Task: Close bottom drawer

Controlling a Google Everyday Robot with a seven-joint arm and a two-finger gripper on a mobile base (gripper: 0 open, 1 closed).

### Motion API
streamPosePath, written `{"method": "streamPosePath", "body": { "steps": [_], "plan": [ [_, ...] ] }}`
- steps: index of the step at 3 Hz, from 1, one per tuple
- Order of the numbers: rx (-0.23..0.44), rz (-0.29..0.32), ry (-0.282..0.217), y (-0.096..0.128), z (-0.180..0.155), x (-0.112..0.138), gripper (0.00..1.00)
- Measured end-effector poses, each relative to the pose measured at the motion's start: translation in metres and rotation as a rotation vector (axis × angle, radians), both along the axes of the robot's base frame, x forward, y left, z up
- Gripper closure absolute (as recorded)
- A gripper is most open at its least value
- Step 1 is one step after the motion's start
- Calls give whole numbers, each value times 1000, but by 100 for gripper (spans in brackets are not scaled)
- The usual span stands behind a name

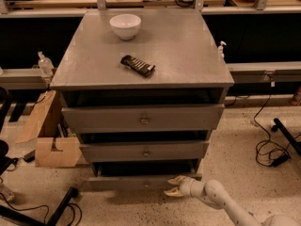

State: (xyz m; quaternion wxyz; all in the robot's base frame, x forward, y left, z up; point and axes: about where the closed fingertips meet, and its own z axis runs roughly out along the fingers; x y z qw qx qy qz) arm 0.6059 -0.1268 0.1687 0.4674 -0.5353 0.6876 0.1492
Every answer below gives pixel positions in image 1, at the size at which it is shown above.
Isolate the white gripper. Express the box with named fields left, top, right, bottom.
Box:
left=164, top=175, right=205, bottom=199

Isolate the grey bottom drawer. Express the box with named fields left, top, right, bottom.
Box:
left=88, top=159, right=201, bottom=190

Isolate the grey drawer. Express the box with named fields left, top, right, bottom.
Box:
left=88, top=159, right=201, bottom=190
left=80, top=141, right=209, bottom=162
left=62, top=104, right=224, bottom=134

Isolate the grey middle drawer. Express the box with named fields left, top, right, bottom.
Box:
left=80, top=141, right=209, bottom=162

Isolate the grey drawer cabinet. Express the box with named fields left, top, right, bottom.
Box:
left=50, top=8, right=235, bottom=181

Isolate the grey top drawer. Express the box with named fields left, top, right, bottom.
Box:
left=62, top=104, right=224, bottom=134

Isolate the black stand leg left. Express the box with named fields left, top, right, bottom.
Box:
left=0, top=187, right=79, bottom=226

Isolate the black stand leg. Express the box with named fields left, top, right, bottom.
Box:
left=0, top=187, right=79, bottom=226
left=274, top=118, right=301, bottom=156

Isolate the dark striped snack packet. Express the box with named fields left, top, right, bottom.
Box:
left=120, top=55, right=155, bottom=77

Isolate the cardboard box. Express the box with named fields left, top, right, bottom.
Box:
left=15, top=90, right=82, bottom=168

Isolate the black stand leg right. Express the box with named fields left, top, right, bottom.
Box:
left=274, top=118, right=301, bottom=156

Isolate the white pump bottle right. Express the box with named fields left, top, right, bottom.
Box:
left=217, top=41, right=227, bottom=58

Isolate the white ceramic bowl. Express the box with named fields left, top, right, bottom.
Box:
left=110, top=14, right=142, bottom=40

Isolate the black chair base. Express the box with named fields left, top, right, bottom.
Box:
left=0, top=88, right=18, bottom=175

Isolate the clear sanitizer bottle left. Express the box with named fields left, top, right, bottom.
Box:
left=38, top=52, right=55, bottom=77

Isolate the black power cable with adapter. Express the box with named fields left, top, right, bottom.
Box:
left=249, top=94, right=301, bottom=169

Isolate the black cable on floor left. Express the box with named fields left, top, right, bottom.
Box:
left=0, top=191, right=83, bottom=226

